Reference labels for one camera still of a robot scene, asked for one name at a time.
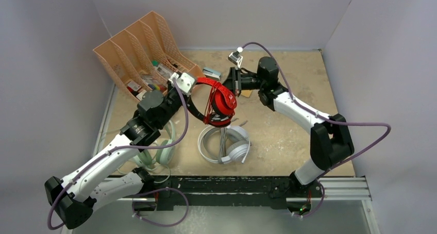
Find colourful marker set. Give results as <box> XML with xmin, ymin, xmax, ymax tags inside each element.
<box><xmin>148</xmin><ymin>83</ymin><xmax>167</xmax><ymax>92</ymax></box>

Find mint green headphones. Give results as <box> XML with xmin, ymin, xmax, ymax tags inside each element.
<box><xmin>129</xmin><ymin>120</ymin><xmax>176</xmax><ymax>183</ymax></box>

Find yellow spiral notebook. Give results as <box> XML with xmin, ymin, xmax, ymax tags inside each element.
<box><xmin>241</xmin><ymin>90</ymin><xmax>253</xmax><ymax>98</ymax></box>

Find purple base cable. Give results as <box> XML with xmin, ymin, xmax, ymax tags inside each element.
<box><xmin>131</xmin><ymin>187</ymin><xmax>189</xmax><ymax>228</ymax></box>

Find red headphone cable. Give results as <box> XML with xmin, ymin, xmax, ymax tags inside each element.
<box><xmin>203</xmin><ymin>80</ymin><xmax>236</xmax><ymax>124</ymax></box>

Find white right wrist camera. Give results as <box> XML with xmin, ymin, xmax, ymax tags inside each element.
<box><xmin>228</xmin><ymin>47</ymin><xmax>243</xmax><ymax>69</ymax></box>

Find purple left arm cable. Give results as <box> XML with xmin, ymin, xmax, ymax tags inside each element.
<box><xmin>47</xmin><ymin>77</ymin><xmax>190</xmax><ymax>231</ymax></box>

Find light blue stapler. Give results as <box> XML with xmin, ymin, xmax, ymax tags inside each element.
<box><xmin>202</xmin><ymin>67</ymin><xmax>222</xmax><ymax>81</ymax></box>

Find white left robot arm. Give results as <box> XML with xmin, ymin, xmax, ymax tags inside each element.
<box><xmin>44</xmin><ymin>86</ymin><xmax>191</xmax><ymax>230</ymax></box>

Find white over-ear headphones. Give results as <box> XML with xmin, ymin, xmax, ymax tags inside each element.
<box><xmin>197</xmin><ymin>125</ymin><xmax>251</xmax><ymax>164</ymax></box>

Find clear plastic ruler pouch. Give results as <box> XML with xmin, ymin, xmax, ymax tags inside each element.
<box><xmin>154</xmin><ymin>64</ymin><xmax>174</xmax><ymax>79</ymax></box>

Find peach plastic file organizer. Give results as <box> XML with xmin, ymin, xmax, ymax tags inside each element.
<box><xmin>93</xmin><ymin>11</ymin><xmax>204</xmax><ymax>103</ymax></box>

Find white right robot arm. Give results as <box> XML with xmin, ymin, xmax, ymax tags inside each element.
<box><xmin>224</xmin><ymin>52</ymin><xmax>355</xmax><ymax>196</ymax></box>

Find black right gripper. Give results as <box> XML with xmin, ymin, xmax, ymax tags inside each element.
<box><xmin>213</xmin><ymin>67</ymin><xmax>266</xmax><ymax>98</ymax></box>

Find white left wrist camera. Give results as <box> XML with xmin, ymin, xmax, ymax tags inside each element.
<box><xmin>168</xmin><ymin>72</ymin><xmax>197</xmax><ymax>96</ymax></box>

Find red black headphones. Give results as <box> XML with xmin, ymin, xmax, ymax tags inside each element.
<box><xmin>187</xmin><ymin>77</ymin><xmax>237</xmax><ymax>128</ymax></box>

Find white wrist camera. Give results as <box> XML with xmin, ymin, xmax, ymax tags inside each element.
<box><xmin>168</xmin><ymin>72</ymin><xmax>197</xmax><ymax>96</ymax></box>
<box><xmin>228</xmin><ymin>47</ymin><xmax>243</xmax><ymax>69</ymax></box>

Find red white small box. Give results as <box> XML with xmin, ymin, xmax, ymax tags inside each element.
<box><xmin>127</xmin><ymin>80</ymin><xmax>141</xmax><ymax>92</ymax></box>

